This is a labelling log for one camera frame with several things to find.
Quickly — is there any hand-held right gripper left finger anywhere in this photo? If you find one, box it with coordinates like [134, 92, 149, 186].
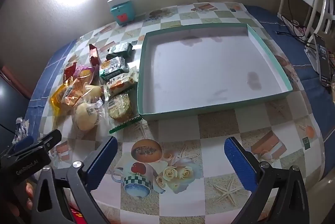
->
[30, 136, 118, 224]

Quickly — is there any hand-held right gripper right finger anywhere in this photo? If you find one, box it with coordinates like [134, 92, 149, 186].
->
[224, 136, 311, 224]

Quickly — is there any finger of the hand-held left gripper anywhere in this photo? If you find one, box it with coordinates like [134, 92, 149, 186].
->
[13, 136, 35, 153]
[37, 129, 62, 152]

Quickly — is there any yellow jelly cup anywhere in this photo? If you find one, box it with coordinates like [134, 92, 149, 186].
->
[82, 84, 103, 102]

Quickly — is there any dark red biscuit packet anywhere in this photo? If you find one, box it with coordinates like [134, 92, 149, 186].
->
[88, 44, 101, 67]

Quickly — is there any large teal cardboard box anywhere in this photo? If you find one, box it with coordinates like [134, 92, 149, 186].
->
[137, 23, 293, 121]

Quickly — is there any person's left hand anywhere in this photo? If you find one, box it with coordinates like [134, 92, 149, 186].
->
[10, 179, 36, 219]

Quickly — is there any blue white crumpled wrapper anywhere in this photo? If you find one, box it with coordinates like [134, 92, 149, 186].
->
[13, 117, 30, 142]

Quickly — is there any pale bun clear packet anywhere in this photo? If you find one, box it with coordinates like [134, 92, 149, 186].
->
[73, 98, 106, 133]

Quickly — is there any golden wrapper snack packet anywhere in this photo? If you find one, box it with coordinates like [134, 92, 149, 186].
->
[50, 77, 92, 113]

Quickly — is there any dark furniture panel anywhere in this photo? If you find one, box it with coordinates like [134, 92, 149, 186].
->
[0, 67, 34, 141]

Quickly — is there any green serrated plastic strip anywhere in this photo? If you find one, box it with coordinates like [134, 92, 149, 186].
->
[108, 117, 142, 134]

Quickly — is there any round cracker clear packet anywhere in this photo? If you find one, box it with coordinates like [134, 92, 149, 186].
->
[107, 92, 134, 120]

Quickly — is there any red snack packet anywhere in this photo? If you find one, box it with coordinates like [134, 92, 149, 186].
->
[64, 63, 77, 80]

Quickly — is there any orange pink snack packet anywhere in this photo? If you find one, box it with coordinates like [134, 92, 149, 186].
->
[75, 65, 101, 83]

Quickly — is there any beige cracker packet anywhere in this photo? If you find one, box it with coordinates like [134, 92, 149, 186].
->
[103, 67, 139, 96]

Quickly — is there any green snack packet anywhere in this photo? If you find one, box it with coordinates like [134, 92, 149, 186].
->
[108, 42, 134, 58]
[99, 56, 129, 82]

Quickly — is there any white phone holder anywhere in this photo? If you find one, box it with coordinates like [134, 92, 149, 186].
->
[304, 46, 321, 74]

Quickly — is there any black smartphone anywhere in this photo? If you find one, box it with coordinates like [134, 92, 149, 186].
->
[314, 33, 332, 87]

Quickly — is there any blue cloth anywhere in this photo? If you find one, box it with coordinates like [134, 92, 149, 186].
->
[27, 5, 335, 143]

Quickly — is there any small teal box red mark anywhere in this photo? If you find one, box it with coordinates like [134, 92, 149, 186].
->
[109, 0, 137, 26]

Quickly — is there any pink crumpled item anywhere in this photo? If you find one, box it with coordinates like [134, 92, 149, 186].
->
[288, 20, 307, 36]

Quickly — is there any black usb cable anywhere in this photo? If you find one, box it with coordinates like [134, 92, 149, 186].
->
[275, 30, 314, 47]

